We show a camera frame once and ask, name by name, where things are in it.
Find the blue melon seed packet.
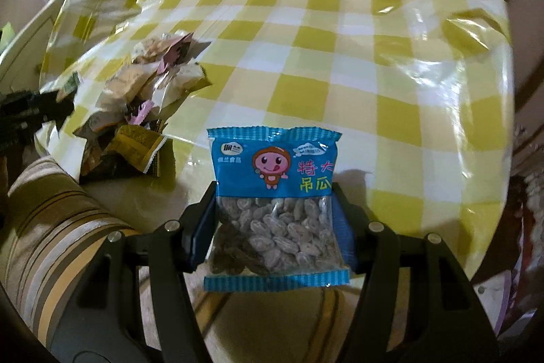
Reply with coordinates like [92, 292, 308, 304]
[204, 126, 351, 293]

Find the striped sofa cushion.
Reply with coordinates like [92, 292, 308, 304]
[1, 156, 136, 346]

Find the pink snack wrapper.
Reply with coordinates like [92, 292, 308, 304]
[156, 32, 194, 75]

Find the yellow tofu snack packet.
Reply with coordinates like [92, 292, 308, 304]
[74, 123, 166, 183]

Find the yellow white checkered tablecloth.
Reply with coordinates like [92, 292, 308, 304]
[38, 0, 514, 276]

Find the white biscuit ball packet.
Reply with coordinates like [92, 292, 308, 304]
[137, 62, 210, 113]

